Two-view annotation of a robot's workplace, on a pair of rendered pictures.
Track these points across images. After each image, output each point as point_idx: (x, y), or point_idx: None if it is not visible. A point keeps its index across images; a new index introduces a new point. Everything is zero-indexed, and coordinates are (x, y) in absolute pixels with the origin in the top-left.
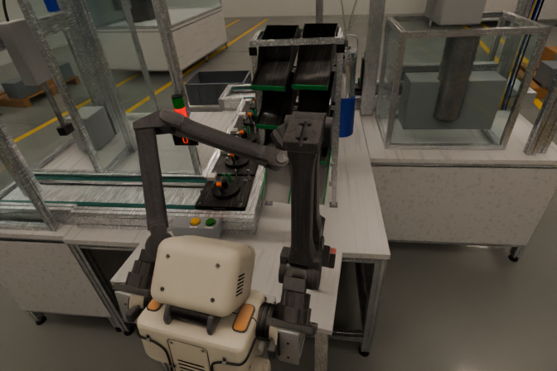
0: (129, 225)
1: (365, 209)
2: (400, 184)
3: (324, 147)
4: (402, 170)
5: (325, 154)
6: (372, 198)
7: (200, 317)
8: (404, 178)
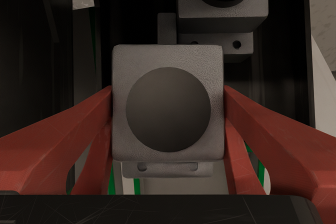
0: None
1: (318, 127)
2: (319, 0)
3: (268, 20)
4: None
5: (283, 69)
6: (323, 84)
7: None
8: None
